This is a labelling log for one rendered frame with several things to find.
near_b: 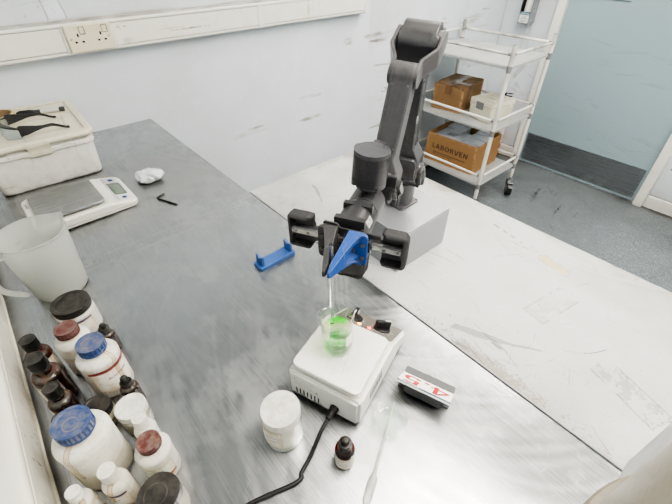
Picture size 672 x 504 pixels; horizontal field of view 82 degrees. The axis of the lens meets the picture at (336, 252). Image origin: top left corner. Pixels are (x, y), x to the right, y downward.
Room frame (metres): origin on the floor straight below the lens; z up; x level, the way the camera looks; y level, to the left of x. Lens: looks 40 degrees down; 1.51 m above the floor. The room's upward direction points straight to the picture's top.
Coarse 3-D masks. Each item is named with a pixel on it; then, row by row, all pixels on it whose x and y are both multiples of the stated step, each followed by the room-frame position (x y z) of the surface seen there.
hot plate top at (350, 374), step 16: (320, 336) 0.41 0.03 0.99; (368, 336) 0.41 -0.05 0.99; (304, 352) 0.38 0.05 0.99; (320, 352) 0.38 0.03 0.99; (352, 352) 0.38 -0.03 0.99; (368, 352) 0.38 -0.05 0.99; (304, 368) 0.35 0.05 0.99; (320, 368) 0.35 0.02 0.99; (336, 368) 0.35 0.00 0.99; (352, 368) 0.35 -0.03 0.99; (368, 368) 0.35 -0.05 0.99; (336, 384) 0.32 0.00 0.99; (352, 384) 0.32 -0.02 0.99
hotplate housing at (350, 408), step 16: (400, 336) 0.45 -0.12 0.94; (384, 352) 0.39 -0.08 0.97; (384, 368) 0.38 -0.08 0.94; (304, 384) 0.34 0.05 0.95; (320, 384) 0.34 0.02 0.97; (368, 384) 0.33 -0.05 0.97; (320, 400) 0.33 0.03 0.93; (336, 400) 0.32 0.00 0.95; (352, 400) 0.31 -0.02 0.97; (368, 400) 0.33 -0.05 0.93; (352, 416) 0.30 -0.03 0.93
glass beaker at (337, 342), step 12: (324, 312) 0.41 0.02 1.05; (336, 312) 0.42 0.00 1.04; (348, 312) 0.41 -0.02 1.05; (348, 324) 0.38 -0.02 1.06; (324, 336) 0.38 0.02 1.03; (336, 336) 0.37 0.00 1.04; (348, 336) 0.38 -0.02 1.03; (324, 348) 0.38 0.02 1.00; (336, 348) 0.37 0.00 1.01; (348, 348) 0.38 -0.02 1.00
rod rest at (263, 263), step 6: (288, 246) 0.73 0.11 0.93; (276, 252) 0.73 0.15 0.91; (282, 252) 0.73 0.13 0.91; (288, 252) 0.73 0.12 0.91; (294, 252) 0.73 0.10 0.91; (258, 258) 0.69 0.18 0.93; (264, 258) 0.71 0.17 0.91; (270, 258) 0.71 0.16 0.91; (276, 258) 0.71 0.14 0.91; (282, 258) 0.71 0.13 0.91; (258, 264) 0.68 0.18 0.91; (264, 264) 0.68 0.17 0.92; (270, 264) 0.68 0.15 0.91; (264, 270) 0.67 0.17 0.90
